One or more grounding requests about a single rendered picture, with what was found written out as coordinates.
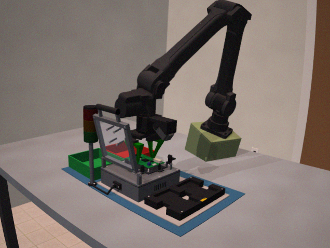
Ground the green bin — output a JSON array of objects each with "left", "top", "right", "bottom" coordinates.
[{"left": 68, "top": 148, "right": 102, "bottom": 180}]

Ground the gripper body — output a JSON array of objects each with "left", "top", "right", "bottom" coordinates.
[{"left": 131, "top": 114, "right": 161, "bottom": 143}]

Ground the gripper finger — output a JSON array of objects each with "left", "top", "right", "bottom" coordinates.
[
  {"left": 133, "top": 142, "right": 144, "bottom": 163},
  {"left": 147, "top": 139, "right": 164, "bottom": 158}
]

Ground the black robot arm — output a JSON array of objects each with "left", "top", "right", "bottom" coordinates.
[{"left": 115, "top": 0, "right": 252, "bottom": 141}]

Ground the red bin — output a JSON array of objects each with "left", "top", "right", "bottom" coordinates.
[{"left": 134, "top": 147, "right": 150, "bottom": 157}]

